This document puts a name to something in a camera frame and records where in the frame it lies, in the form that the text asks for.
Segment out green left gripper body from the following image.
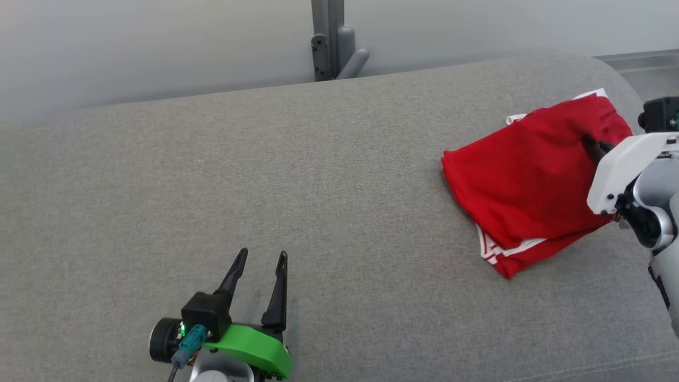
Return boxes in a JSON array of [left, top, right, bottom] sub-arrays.
[[204, 324, 293, 380]]

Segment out red basketball jersey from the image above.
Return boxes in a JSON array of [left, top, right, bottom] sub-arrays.
[[441, 100, 619, 280]]

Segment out red white shorts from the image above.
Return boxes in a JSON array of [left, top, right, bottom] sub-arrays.
[[504, 88, 635, 155]]

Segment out grey tube handle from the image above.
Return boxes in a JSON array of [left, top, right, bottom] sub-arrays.
[[335, 25, 371, 81]]

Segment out teal left camera cable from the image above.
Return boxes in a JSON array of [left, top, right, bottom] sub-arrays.
[[168, 324, 208, 382]]

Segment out black post bracket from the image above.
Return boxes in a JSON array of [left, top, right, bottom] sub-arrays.
[[310, 34, 331, 82]]

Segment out grey metal post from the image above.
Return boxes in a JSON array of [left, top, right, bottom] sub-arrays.
[[310, 0, 346, 82]]

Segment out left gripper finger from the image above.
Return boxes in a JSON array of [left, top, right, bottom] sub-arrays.
[[214, 247, 249, 306], [260, 251, 289, 327]]

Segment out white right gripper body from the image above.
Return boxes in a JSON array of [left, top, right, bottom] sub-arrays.
[[586, 132, 679, 215]]

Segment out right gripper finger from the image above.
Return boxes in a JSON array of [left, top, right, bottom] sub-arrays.
[[581, 135, 616, 163]]

